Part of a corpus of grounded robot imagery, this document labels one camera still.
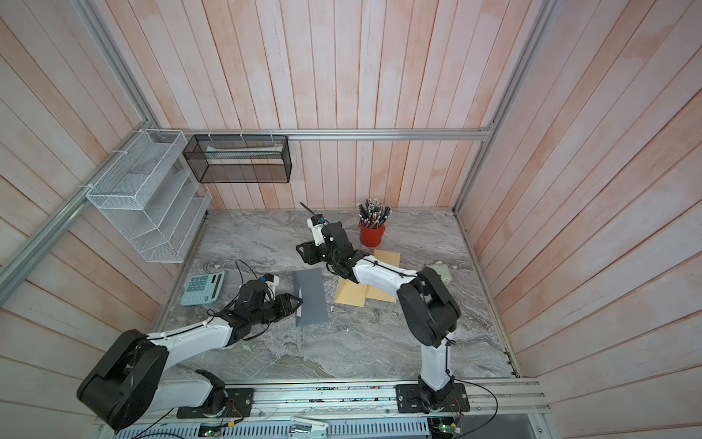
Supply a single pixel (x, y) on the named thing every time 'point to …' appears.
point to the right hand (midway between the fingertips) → (301, 246)
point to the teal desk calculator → (203, 288)
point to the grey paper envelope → (309, 285)
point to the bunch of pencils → (372, 213)
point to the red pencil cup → (371, 237)
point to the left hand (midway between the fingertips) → (299, 307)
